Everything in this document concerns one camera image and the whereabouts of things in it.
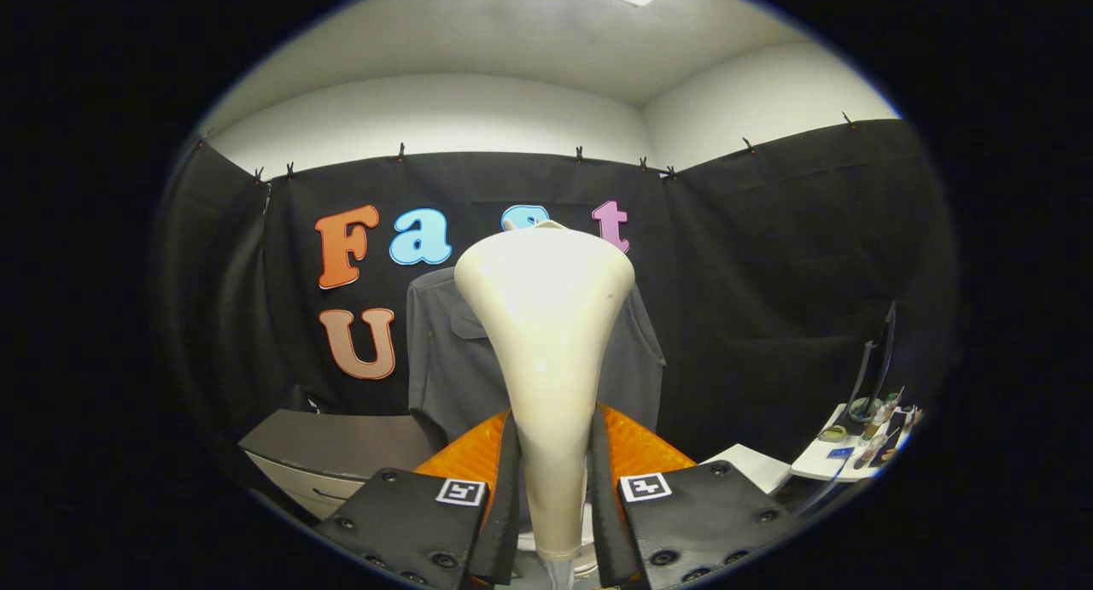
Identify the white garment steamer head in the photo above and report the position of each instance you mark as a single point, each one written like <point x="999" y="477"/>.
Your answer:
<point x="546" y="334"/>

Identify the white cluttered desk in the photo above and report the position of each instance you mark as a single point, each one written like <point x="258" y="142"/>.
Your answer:
<point x="815" y="464"/>

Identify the blue card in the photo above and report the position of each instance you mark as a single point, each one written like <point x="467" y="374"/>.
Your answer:
<point x="840" y="452"/>

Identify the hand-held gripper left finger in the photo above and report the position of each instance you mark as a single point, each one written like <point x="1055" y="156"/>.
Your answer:
<point x="504" y="522"/>

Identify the green tape roll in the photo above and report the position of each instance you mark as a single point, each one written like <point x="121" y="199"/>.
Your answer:
<point x="821" y="434"/>

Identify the row of black clips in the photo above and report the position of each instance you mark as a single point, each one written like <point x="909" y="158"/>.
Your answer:
<point x="400" y="153"/>

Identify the grey drawer cabinet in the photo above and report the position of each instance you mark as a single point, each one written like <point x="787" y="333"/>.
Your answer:
<point x="341" y="445"/>

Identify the grey button-up shirt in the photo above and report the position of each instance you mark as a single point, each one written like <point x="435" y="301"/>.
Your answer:
<point x="444" y="359"/>

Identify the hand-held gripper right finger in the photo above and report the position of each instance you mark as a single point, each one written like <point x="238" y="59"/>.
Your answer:
<point x="604" y="522"/>

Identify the cluster of small bottles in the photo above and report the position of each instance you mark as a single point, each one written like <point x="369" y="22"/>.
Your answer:
<point x="879" y="419"/>

